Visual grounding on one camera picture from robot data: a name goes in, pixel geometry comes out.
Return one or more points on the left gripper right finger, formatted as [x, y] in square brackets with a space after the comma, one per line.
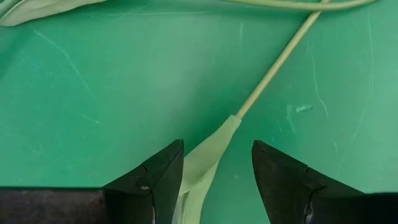
[286, 186]

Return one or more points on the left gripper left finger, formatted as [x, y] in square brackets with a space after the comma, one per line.
[155, 193]

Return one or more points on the green table mat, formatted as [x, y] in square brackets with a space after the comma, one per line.
[93, 93]

